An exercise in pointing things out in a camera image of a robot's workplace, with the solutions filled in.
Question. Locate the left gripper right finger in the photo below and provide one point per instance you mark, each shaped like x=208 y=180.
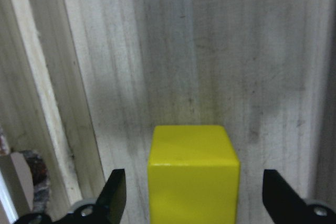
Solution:
x=284 y=205

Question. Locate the light wood drawer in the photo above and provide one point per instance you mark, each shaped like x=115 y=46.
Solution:
x=85 y=82

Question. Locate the yellow cube block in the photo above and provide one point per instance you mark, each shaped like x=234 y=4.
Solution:
x=193 y=175

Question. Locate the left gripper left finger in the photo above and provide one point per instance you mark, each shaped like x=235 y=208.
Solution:
x=107 y=208

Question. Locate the white drawer handle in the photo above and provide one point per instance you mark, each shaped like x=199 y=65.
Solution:
x=7 y=201

